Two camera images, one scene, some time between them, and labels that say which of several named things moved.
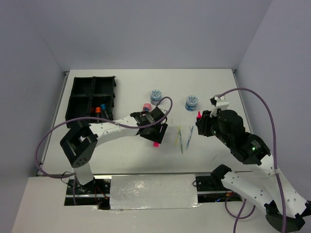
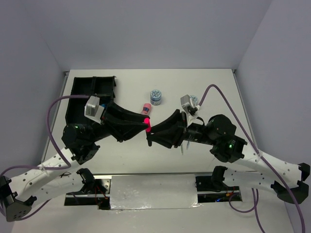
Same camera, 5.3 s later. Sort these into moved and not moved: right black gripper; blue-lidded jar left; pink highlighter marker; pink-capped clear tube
Moved: pink highlighter marker; right black gripper
Not moved: blue-lidded jar left; pink-capped clear tube
